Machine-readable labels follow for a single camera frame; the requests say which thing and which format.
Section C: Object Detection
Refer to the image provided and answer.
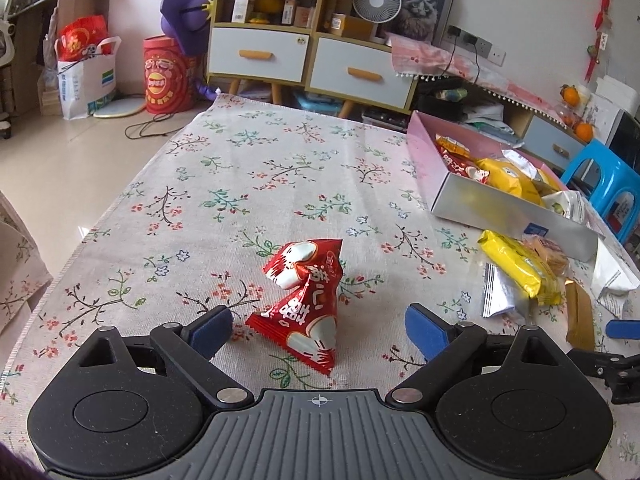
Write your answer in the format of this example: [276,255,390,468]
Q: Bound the red cylindrical tin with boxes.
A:
[143,36,198,115]

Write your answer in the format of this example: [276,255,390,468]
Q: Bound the blue plastic stool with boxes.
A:
[561,139,640,244]

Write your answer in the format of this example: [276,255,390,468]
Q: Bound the silver foil snack packet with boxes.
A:
[482,262,530,324]

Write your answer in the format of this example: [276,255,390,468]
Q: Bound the floral tablecloth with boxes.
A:
[1,96,563,465]

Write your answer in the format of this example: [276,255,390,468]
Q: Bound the wall power outlet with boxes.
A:
[444,25,506,66]

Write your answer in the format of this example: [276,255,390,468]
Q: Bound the brown biscuit clear pack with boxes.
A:
[523,235,568,276]

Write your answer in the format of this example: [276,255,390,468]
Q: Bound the red snack bag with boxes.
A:
[435,134,489,184]
[245,238,343,376]

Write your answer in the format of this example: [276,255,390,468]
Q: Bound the wooden drawer cabinet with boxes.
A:
[205,0,589,172]

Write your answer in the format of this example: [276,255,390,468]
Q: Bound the yellow snack packet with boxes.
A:
[478,230,563,306]

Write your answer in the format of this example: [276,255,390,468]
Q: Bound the black microwave oven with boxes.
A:
[608,110,640,174]

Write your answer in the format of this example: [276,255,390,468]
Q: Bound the large yellow snack bag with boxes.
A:
[532,168,565,196]

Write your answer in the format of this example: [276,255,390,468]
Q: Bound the white desk fan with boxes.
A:
[334,0,403,44]

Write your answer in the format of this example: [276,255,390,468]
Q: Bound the gold long snack packet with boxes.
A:
[565,280,596,351]

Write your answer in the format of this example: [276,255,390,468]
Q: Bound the framed cat picture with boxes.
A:
[386,0,454,47]

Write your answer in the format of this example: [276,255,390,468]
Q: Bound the pink silver storage box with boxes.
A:
[407,112,599,261]

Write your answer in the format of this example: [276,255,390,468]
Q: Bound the oranges in bowl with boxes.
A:
[556,84,594,143]

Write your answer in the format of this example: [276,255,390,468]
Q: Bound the white printed snack bag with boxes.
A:
[541,191,588,226]

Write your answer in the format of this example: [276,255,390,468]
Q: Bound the yellow crimped snack bag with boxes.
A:
[476,158,542,206]

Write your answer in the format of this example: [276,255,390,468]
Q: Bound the pink floral cloth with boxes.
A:
[390,34,562,125]

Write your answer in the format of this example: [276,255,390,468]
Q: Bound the white paper shopping bag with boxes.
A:
[58,36,122,120]

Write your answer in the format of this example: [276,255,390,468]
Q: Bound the red gift bag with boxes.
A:
[55,14,108,62]

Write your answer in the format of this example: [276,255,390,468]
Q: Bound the purple plush toy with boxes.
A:
[160,0,219,112]

